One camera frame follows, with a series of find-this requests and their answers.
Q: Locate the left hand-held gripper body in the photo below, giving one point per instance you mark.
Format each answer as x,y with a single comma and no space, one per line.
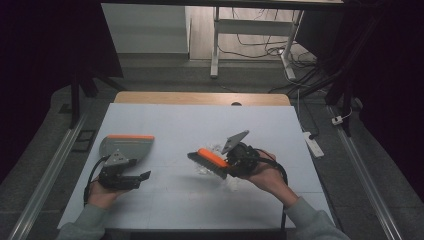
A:
116,181

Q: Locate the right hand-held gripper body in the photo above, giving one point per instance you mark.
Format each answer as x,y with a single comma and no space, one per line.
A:
245,160

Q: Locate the pile of white paper scraps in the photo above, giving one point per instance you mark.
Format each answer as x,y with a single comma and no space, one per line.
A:
233,183

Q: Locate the grey dustpan with orange edge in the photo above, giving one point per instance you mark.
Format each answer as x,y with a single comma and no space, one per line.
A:
133,146

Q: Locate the orange brush with grey bristles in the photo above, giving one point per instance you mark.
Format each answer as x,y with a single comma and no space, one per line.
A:
208,160

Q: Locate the person's left hand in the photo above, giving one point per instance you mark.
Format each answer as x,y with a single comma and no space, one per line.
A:
101,196

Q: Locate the person's right hand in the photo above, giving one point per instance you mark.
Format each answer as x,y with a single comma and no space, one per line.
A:
270,180

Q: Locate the pale grey board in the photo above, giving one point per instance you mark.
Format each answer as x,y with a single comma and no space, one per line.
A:
173,113

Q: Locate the white power strip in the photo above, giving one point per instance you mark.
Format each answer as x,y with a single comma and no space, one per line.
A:
314,145

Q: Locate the black metal stand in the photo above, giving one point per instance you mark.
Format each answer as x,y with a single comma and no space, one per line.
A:
75,96
346,90

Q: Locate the small white plug adapter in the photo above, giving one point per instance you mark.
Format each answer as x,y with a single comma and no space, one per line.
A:
337,120

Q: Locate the white cabinet panel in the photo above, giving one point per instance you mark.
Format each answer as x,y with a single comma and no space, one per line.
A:
146,30

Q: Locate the black rectangular floor frame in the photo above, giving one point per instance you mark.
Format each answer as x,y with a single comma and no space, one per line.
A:
84,140

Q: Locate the aluminium rail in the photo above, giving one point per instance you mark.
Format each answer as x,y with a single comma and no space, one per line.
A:
50,173
366,180

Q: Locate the white desk frame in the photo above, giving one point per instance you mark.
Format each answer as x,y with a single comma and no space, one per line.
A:
253,26

